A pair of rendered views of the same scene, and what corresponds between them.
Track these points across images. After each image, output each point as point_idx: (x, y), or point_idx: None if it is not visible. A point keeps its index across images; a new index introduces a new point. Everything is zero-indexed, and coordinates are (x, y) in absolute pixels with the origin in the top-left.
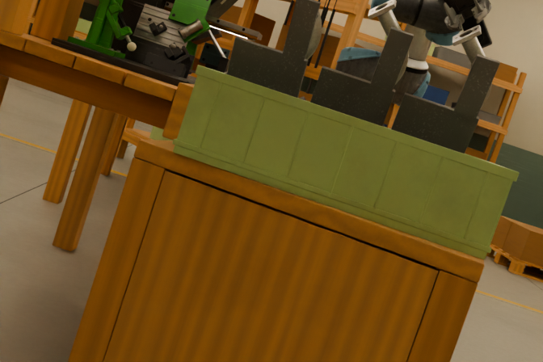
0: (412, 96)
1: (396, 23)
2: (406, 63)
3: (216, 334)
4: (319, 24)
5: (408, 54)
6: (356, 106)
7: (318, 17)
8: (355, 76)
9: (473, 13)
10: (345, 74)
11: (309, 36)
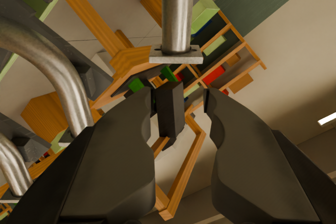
0: None
1: (90, 110)
2: (59, 49)
3: None
4: (11, 141)
5: (69, 63)
6: None
7: (17, 148)
8: (3, 61)
9: (213, 168)
10: (2, 68)
11: (15, 122)
